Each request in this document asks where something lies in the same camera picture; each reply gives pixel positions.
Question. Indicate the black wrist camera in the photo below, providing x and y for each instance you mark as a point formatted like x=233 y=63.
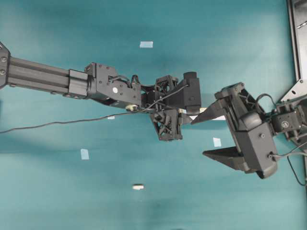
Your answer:
x=189 y=98
x=256 y=143

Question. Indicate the blue tape marker top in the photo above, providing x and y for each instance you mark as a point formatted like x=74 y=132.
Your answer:
x=146 y=44

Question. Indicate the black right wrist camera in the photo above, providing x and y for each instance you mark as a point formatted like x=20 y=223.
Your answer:
x=256 y=143

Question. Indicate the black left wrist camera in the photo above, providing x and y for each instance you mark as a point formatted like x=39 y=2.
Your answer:
x=189 y=98

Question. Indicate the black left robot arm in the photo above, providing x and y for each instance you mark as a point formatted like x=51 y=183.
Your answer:
x=97 y=82

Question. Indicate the blue tape marker right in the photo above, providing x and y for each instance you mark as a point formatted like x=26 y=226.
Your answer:
x=217 y=142

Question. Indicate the blue tape marker left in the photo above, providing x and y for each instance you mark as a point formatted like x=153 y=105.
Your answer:
x=84 y=154

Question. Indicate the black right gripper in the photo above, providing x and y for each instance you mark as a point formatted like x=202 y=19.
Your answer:
x=232 y=102

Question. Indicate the small white wooden rod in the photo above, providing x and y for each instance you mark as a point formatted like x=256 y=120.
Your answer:
x=138 y=186

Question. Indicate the black metal frame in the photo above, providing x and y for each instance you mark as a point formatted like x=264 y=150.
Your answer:
x=297 y=14

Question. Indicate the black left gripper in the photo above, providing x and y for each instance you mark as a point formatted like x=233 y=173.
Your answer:
x=167 y=123

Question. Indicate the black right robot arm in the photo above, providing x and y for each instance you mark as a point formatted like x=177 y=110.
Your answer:
x=288 y=118

